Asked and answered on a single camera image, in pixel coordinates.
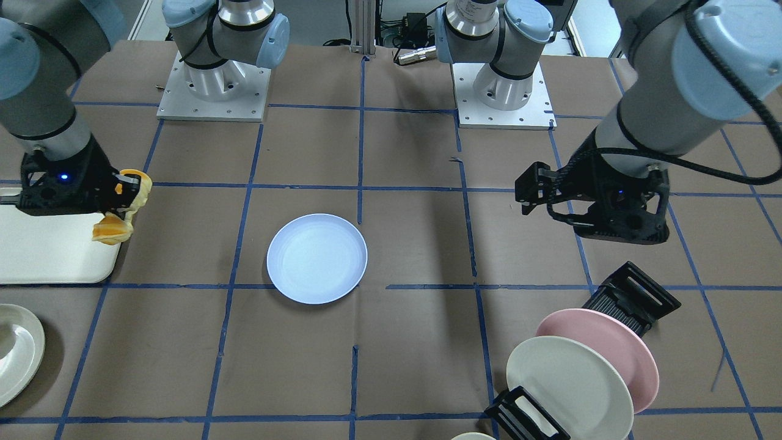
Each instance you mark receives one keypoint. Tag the black power adapter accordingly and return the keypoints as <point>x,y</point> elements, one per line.
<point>414,23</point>

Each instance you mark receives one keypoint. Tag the yellow orange bread loaf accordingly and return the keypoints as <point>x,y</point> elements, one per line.
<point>116,226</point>

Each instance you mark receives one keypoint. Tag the black plate rack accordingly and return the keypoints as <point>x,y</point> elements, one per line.
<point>629,295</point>

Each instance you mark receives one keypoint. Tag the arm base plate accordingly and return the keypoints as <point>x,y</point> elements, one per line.
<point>486,100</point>
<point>233,92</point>

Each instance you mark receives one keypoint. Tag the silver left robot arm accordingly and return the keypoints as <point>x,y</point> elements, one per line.
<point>699,65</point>

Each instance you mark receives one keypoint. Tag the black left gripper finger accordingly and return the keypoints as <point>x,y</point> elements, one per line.
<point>535,186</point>

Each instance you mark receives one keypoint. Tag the cream round plate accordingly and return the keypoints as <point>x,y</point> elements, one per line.
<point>22,348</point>

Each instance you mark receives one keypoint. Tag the white rectangular tray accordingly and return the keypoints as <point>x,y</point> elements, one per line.
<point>52,249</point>

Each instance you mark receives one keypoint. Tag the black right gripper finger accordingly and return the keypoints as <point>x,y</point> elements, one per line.
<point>129,191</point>
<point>114,217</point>

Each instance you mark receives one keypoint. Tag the cream plate in rack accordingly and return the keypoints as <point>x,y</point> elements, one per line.
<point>577,386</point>

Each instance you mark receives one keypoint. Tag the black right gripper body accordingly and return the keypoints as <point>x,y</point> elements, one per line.
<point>98,178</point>

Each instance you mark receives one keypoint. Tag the silver cylindrical connector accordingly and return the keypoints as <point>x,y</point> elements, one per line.
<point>415,56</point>

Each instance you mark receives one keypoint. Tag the aluminium frame post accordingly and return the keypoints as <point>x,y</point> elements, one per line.
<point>364,20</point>

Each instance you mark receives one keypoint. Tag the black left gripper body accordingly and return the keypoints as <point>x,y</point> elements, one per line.
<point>578,181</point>

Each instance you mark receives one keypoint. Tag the pink plate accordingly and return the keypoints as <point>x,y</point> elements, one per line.
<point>626,351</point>

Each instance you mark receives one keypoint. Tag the white bowl rim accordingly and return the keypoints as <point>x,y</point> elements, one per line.
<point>473,435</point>

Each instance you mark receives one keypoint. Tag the light blue plate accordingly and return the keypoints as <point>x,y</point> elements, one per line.
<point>317,258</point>

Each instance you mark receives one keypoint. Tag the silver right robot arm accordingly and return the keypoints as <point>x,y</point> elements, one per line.
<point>48,45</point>

